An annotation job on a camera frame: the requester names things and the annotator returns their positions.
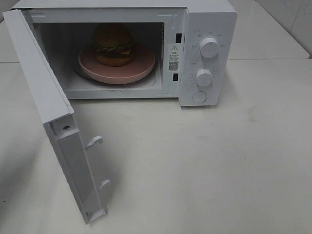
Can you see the white round door button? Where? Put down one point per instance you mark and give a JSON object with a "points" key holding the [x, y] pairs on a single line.
{"points": [[199, 97]]}

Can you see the pink round plate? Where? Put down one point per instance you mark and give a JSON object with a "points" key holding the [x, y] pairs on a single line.
{"points": [[143, 55]]}

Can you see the burger with lettuce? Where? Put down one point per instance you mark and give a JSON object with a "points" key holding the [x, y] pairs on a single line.
{"points": [[113, 44]]}

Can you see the white microwave door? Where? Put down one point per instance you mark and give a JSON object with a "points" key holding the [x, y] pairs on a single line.
{"points": [[56, 114]]}

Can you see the glass microwave turntable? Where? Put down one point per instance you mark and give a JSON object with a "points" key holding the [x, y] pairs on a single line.
{"points": [[151, 74]]}

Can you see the white lower timer knob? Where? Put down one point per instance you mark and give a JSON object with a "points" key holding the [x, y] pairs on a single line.
{"points": [[204, 77]]}

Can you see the white warning label sticker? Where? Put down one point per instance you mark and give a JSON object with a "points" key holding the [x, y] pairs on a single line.
{"points": [[174, 54]]}

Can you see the white microwave oven body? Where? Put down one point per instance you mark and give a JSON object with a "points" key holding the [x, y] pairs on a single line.
{"points": [[63, 27]]}

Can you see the white upper power knob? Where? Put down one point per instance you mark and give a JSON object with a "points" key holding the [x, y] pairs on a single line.
{"points": [[209, 47]]}

